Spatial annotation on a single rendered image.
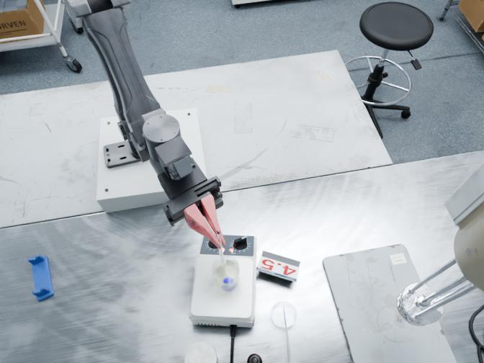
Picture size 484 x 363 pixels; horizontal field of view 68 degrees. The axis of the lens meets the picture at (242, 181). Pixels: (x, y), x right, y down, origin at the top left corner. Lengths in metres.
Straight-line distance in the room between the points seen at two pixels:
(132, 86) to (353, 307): 0.62
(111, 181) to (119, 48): 0.38
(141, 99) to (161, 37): 2.32
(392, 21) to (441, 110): 0.83
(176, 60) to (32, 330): 2.14
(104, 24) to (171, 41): 2.26
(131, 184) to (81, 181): 0.18
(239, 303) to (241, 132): 0.51
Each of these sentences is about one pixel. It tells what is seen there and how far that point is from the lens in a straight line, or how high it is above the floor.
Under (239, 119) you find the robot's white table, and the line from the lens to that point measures 1.08.
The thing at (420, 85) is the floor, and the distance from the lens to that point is 2.74.
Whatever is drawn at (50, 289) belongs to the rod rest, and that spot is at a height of 0.91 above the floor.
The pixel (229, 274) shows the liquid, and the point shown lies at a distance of 0.72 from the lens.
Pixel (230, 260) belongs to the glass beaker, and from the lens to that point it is 0.71.
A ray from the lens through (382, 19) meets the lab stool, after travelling 2.01.
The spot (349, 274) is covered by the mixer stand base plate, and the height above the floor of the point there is 0.91.
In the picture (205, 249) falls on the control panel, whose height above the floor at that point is 0.96.
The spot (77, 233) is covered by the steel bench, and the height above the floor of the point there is 0.90.
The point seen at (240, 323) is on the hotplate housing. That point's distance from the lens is 0.76.
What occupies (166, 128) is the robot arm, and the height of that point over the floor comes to 1.28.
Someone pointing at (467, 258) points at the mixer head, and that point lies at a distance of 0.48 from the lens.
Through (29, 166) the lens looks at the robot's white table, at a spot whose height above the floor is 0.90.
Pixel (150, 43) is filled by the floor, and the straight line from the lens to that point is 2.93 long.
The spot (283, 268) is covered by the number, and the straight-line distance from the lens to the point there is 0.83.
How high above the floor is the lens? 1.70
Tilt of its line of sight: 58 degrees down
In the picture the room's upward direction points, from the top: 2 degrees counter-clockwise
